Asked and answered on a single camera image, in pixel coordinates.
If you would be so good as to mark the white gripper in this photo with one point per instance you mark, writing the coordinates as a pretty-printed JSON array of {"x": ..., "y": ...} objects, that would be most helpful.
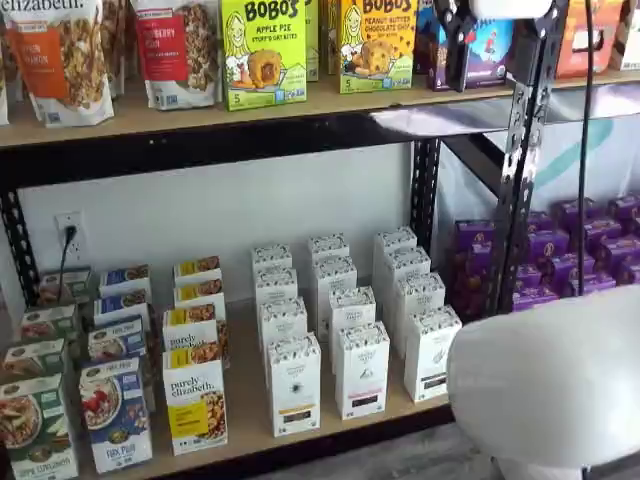
[{"x": 510, "y": 7}]

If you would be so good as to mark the white box yellow strip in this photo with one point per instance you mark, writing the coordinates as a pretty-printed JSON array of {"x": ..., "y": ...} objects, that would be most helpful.
[{"x": 295, "y": 395}]

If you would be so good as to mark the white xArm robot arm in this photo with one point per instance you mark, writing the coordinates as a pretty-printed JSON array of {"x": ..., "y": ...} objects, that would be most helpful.
[{"x": 550, "y": 375}]

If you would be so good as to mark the purple Zbar box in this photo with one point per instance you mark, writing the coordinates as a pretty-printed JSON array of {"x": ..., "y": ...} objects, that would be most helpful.
[
  {"x": 492, "y": 50},
  {"x": 425, "y": 40}
]

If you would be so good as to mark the yellow Bobo's peanut butter box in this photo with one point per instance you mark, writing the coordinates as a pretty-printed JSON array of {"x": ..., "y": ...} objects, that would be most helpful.
[
  {"x": 333, "y": 35},
  {"x": 377, "y": 50}
]

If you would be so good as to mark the orange snack box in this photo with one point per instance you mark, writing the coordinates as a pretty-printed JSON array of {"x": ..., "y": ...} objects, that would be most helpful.
[{"x": 572, "y": 45}]

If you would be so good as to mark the green Bobo's apple pie box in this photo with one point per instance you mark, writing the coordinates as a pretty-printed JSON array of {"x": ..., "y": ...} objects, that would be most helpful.
[
  {"x": 312, "y": 40},
  {"x": 262, "y": 55}
]

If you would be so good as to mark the wooden shelf board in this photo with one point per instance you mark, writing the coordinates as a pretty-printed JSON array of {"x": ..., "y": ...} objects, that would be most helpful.
[
  {"x": 150, "y": 125},
  {"x": 615, "y": 77},
  {"x": 250, "y": 400}
]

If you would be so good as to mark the white snack box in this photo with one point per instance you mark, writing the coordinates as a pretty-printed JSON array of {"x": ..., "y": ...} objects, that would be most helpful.
[{"x": 631, "y": 35}]

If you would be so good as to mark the purple snack box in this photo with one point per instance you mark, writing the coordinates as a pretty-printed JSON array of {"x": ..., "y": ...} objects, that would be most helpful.
[
  {"x": 597, "y": 286},
  {"x": 475, "y": 267},
  {"x": 630, "y": 272},
  {"x": 625, "y": 207},
  {"x": 570, "y": 215},
  {"x": 547, "y": 247},
  {"x": 565, "y": 272},
  {"x": 527, "y": 280},
  {"x": 475, "y": 237},
  {"x": 480, "y": 302},
  {"x": 540, "y": 224},
  {"x": 535, "y": 300},
  {"x": 620, "y": 254},
  {"x": 602, "y": 235}
]

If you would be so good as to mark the white box black strip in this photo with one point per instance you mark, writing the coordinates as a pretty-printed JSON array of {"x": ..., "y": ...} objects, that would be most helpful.
[{"x": 430, "y": 360}]

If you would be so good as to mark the white yellow purely elizabeth box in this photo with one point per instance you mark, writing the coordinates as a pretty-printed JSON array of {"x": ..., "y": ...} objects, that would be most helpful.
[
  {"x": 190, "y": 332},
  {"x": 197, "y": 269},
  {"x": 200, "y": 295},
  {"x": 192, "y": 405}
]

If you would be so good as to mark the white box pink strip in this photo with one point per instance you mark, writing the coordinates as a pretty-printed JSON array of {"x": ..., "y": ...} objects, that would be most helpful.
[{"x": 362, "y": 375}]

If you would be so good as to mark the blue flax cereal box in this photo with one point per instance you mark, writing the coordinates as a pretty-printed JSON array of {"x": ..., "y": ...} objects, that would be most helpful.
[
  {"x": 125, "y": 279},
  {"x": 117, "y": 337},
  {"x": 122, "y": 305},
  {"x": 115, "y": 420}
]

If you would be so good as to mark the green cereal box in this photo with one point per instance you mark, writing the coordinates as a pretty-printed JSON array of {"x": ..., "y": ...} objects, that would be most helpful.
[
  {"x": 70, "y": 282},
  {"x": 35, "y": 430},
  {"x": 47, "y": 322},
  {"x": 35, "y": 357}
]

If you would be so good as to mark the red label granola bag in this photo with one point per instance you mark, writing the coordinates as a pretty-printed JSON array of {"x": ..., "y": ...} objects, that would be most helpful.
[{"x": 175, "y": 55}]

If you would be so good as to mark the brown granola bag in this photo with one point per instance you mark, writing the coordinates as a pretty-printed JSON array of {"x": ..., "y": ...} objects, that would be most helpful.
[{"x": 117, "y": 45}]

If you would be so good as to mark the orange label granola bag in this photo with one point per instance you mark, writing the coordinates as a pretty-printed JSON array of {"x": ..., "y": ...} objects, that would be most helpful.
[{"x": 60, "y": 60}]

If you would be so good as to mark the white granola bag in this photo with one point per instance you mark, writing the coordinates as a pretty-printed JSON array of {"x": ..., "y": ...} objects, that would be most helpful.
[{"x": 3, "y": 60}]

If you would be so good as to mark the black metal shelving frame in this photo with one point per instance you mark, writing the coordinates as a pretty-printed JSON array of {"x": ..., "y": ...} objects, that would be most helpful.
[
  {"x": 475, "y": 160},
  {"x": 200, "y": 150}
]

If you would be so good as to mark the white wall outlet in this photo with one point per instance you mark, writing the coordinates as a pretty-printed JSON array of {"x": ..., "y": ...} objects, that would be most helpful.
[{"x": 76, "y": 250}]

